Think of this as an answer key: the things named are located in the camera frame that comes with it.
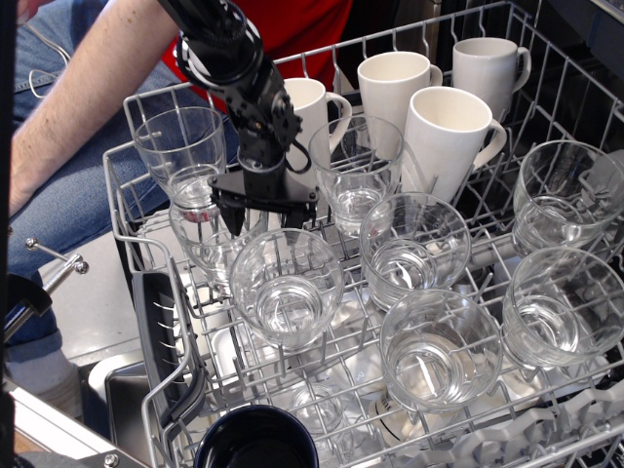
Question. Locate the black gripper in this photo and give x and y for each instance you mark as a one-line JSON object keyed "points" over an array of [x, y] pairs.
{"points": [[273, 190]]}

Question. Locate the tall clear glass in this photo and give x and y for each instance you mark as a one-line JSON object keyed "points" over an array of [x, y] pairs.
{"points": [[179, 145], [202, 232], [357, 162]]}

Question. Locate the person's bare forearm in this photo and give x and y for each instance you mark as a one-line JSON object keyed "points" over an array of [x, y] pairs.
{"points": [[116, 56]]}

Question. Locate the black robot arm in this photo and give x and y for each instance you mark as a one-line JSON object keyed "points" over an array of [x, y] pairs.
{"points": [[219, 50]]}

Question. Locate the wide clear glass front left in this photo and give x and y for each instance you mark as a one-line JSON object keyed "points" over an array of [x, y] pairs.
{"points": [[286, 284]]}

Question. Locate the wide clear glass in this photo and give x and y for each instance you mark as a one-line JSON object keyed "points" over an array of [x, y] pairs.
{"points": [[562, 307], [286, 284], [412, 241], [439, 351], [567, 194]]}

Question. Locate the white mug left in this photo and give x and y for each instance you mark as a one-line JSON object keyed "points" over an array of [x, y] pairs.
{"points": [[310, 102]]}

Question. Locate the white mug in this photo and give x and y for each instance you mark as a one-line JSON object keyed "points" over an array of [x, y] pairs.
{"points": [[310, 102], [450, 133], [492, 69], [387, 82]]}

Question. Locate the blue jeans leg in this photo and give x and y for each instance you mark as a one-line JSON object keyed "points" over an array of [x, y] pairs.
{"points": [[71, 208]]}

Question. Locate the red shirt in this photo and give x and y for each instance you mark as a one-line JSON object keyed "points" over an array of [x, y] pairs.
{"points": [[289, 28]]}

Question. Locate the white mug middle back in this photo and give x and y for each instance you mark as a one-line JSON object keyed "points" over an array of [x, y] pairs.
{"points": [[387, 82]]}

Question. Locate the small clear glass lower rack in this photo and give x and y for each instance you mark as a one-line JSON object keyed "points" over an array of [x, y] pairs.
{"points": [[318, 408]]}

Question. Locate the white mug front right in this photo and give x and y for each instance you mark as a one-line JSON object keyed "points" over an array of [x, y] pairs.
{"points": [[450, 133]]}

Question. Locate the dark blue mug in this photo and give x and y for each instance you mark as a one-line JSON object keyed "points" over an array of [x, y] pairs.
{"points": [[257, 436]]}

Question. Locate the wide clear glass front centre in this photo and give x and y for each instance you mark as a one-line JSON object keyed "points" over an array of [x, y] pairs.
{"points": [[439, 351]]}

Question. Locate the metal clamp stand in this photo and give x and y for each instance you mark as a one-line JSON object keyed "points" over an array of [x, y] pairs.
{"points": [[29, 299]]}

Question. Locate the white sock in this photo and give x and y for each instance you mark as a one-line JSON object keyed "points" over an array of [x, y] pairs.
{"points": [[53, 379]]}

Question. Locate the white mug far right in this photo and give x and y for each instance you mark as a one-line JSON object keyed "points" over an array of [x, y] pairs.
{"points": [[492, 69]]}

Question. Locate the wide clear glass back right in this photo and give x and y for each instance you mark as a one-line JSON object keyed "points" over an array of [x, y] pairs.
{"points": [[567, 194]]}

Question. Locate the wide clear glass front right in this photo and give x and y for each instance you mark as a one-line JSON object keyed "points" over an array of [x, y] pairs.
{"points": [[562, 307]]}

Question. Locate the grey wire dishwasher rack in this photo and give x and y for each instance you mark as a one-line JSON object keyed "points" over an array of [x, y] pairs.
{"points": [[202, 361]]}

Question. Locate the dark grey rack handle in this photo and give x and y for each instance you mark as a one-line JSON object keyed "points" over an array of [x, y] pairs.
{"points": [[154, 302]]}

